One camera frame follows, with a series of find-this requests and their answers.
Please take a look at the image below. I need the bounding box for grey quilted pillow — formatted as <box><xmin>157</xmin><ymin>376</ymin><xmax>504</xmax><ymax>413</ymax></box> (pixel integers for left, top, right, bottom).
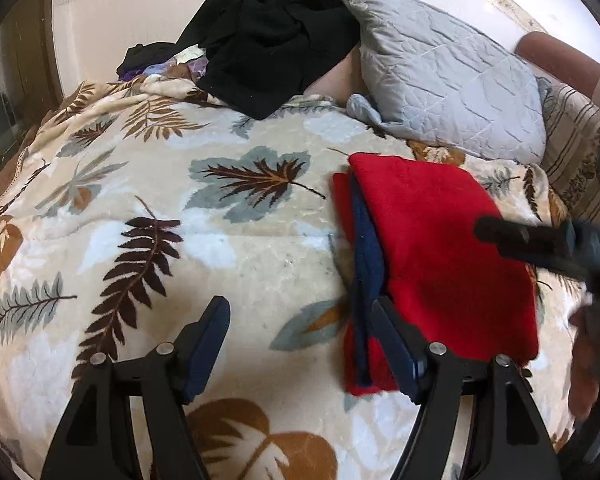
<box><xmin>341</xmin><ymin>0</ymin><xmax>548</xmax><ymax>165</ymax></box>

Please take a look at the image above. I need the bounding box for wooden cabinet with glass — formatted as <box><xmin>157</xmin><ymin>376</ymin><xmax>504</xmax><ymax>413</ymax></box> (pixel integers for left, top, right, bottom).
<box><xmin>0</xmin><ymin>0</ymin><xmax>63</xmax><ymax>196</ymax></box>

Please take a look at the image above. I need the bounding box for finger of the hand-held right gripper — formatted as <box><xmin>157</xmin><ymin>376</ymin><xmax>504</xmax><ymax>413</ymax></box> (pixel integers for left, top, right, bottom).
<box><xmin>474</xmin><ymin>216</ymin><xmax>578</xmax><ymax>275</ymax></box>

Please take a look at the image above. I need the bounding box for cream leaf print blanket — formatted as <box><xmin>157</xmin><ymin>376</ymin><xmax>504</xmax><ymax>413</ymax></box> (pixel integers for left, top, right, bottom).
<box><xmin>0</xmin><ymin>77</ymin><xmax>588</xmax><ymax>480</ymax></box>

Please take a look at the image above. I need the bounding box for person's right hand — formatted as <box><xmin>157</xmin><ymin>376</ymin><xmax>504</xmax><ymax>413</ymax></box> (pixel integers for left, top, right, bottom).
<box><xmin>567</xmin><ymin>300</ymin><xmax>600</xmax><ymax>421</ymax></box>

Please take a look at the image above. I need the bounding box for brown headboard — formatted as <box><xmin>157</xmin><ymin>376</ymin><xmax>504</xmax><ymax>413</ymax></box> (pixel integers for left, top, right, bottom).
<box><xmin>514</xmin><ymin>31</ymin><xmax>600</xmax><ymax>111</ymax></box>

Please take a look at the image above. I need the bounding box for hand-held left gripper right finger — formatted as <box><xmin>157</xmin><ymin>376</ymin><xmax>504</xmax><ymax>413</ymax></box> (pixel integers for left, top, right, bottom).
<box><xmin>371</xmin><ymin>297</ymin><xmax>563</xmax><ymax>480</ymax></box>

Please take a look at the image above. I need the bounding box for purple patterned cloth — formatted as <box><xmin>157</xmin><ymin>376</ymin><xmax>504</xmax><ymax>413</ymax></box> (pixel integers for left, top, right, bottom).
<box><xmin>117</xmin><ymin>44</ymin><xmax>211</xmax><ymax>83</ymax></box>

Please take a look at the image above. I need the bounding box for black clothes pile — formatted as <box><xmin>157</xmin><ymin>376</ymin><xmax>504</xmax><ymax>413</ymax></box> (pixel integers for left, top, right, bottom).
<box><xmin>117</xmin><ymin>0</ymin><xmax>361</xmax><ymax>121</ymax></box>

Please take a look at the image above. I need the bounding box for striped beige cushion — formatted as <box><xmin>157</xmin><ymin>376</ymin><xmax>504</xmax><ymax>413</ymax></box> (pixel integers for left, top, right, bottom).
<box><xmin>542</xmin><ymin>80</ymin><xmax>600</xmax><ymax>226</ymax></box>

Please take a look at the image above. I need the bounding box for red and blue sweater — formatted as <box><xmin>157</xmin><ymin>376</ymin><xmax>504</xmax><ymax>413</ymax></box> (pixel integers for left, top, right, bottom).
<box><xmin>332</xmin><ymin>152</ymin><xmax>541</xmax><ymax>395</ymax></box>

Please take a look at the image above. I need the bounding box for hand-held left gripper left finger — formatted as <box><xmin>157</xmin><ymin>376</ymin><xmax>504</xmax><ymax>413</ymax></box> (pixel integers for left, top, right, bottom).
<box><xmin>40</xmin><ymin>296</ymin><xmax>232</xmax><ymax>480</ymax></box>

